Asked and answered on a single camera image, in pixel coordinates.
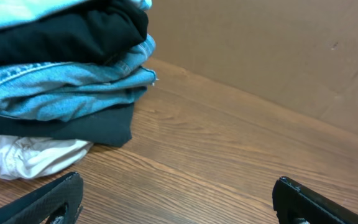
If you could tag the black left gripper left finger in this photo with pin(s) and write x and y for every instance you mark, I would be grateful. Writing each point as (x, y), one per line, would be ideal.
(56, 202)

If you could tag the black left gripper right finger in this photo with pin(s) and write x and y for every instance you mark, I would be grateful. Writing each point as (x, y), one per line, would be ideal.
(295, 203)

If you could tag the light blue printed t-shirt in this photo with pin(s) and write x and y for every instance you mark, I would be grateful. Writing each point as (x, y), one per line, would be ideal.
(17, 12)

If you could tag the beige folded garment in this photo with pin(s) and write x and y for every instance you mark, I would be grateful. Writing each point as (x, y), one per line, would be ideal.
(30, 158)

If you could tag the blue denim garment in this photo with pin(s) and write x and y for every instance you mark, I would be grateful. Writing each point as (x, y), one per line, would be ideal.
(69, 90)

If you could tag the black folded garment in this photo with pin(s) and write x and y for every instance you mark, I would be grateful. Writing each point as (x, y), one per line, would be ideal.
(90, 32)

